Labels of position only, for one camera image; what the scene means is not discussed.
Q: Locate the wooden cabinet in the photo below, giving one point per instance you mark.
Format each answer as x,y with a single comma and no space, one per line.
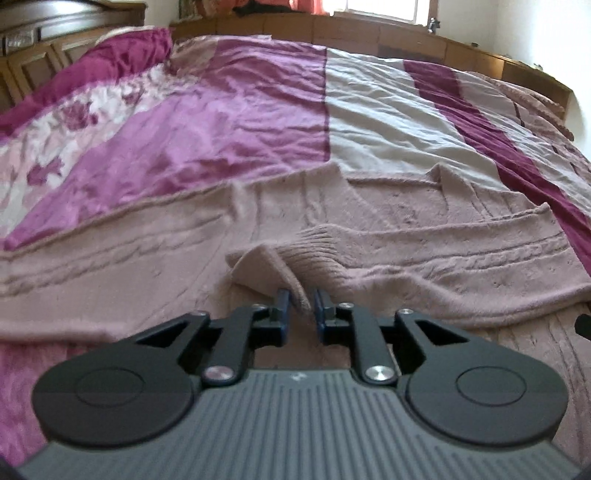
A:
41,50

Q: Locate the window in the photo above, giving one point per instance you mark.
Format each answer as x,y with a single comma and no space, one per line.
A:
383,8

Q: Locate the pink knitted blanket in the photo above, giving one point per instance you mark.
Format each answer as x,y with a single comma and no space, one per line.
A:
540,104

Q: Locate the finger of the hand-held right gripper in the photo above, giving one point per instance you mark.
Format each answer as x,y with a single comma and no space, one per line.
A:
584,326

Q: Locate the purple and grey striped bedspread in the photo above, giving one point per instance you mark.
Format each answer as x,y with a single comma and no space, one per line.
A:
258,115

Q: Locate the wooden headboard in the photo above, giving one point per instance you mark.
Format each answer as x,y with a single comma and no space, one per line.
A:
369,32

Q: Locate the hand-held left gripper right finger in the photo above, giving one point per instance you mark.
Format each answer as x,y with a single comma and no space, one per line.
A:
318,308

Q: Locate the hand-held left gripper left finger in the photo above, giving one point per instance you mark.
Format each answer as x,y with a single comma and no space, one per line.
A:
282,308

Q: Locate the small dark figurine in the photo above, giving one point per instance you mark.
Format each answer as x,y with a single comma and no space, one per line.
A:
433,24

